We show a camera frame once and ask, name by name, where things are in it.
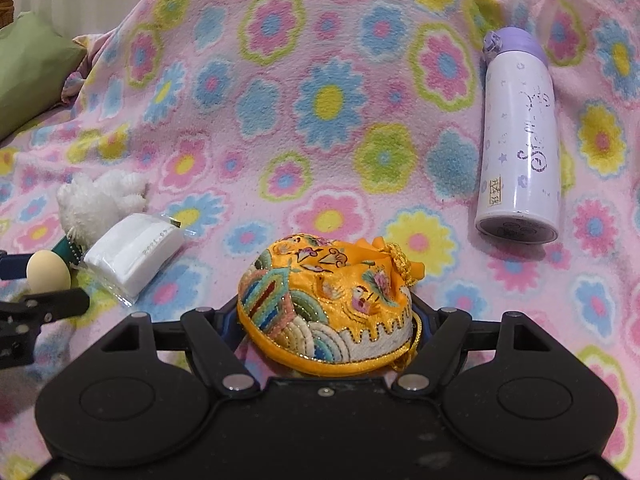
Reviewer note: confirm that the green pillow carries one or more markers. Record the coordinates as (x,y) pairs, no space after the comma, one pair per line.
(30,70)

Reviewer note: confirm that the white tissue packet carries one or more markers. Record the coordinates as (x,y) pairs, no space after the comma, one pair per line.
(135,252)

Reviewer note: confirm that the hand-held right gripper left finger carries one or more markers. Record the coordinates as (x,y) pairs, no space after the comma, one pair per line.
(227,323)

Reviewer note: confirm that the yellow embroidered pouch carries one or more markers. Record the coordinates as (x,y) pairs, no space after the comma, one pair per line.
(325,320)

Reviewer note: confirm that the wicker basket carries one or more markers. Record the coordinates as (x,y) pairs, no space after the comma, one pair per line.
(5,9)

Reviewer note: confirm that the white purple thermos bottle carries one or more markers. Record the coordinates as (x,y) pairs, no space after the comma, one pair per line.
(517,150)

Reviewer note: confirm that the white plush toy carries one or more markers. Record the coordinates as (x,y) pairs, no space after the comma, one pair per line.
(97,200)

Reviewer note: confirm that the pink floral fleece blanket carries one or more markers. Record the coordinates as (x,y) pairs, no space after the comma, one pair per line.
(325,25)

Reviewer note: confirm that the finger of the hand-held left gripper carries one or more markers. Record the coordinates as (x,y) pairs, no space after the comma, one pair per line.
(55,303)
(11,267)

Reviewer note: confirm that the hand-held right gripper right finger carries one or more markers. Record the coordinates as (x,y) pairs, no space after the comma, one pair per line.
(424,331)

